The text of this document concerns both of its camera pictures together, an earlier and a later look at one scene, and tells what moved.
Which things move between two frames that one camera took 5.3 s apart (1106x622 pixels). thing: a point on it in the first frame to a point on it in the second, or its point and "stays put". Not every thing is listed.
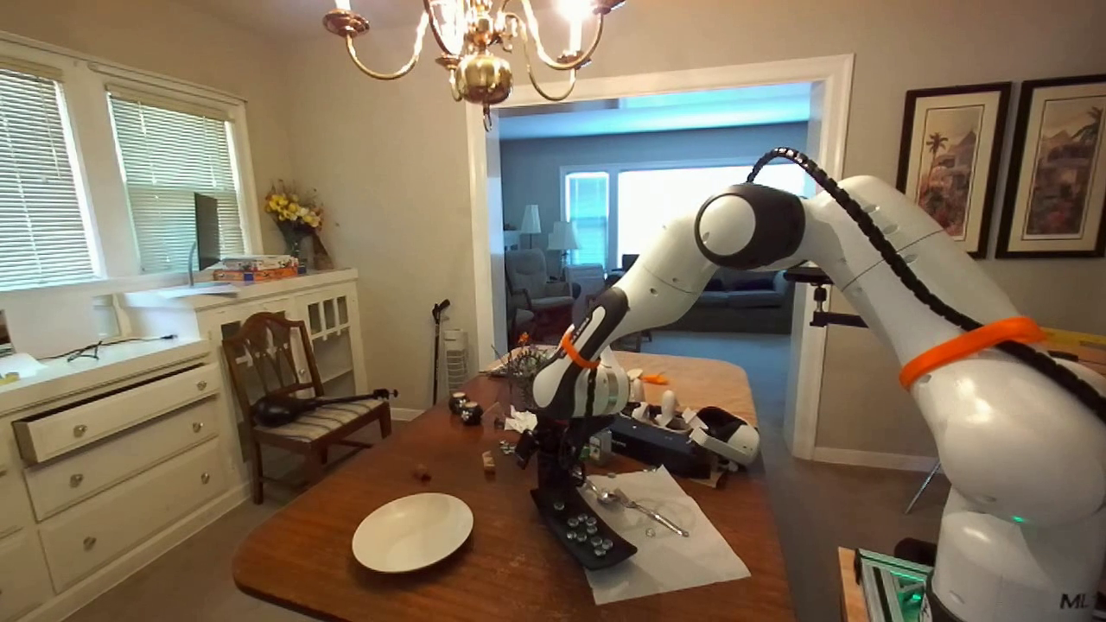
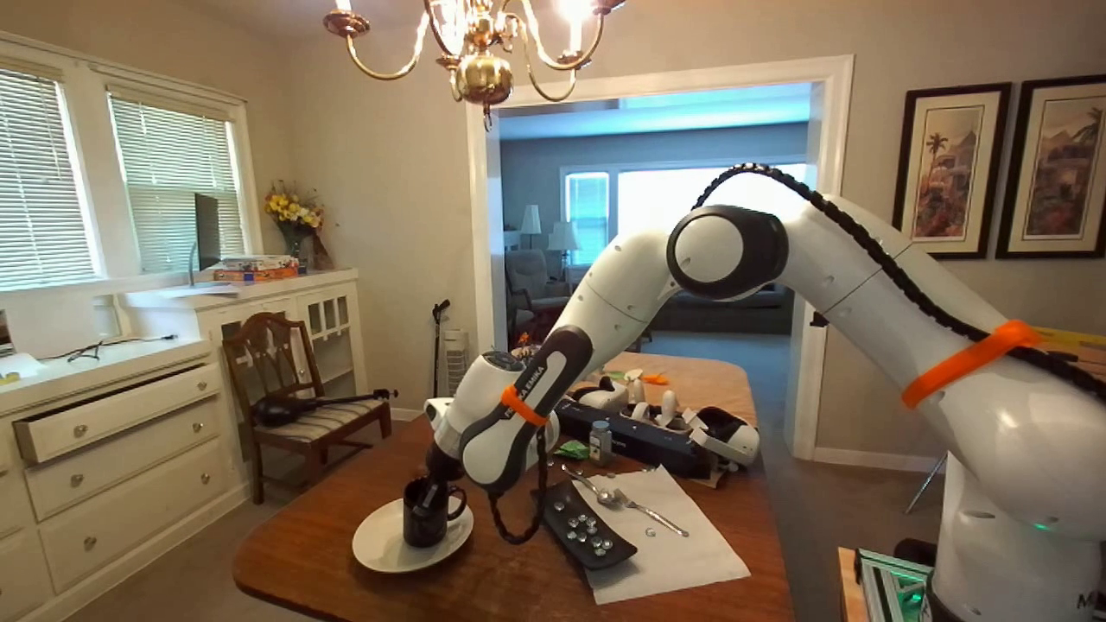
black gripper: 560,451 to 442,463
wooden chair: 282,403 stays put
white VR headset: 728,432 stays put
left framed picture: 953,155 stays put
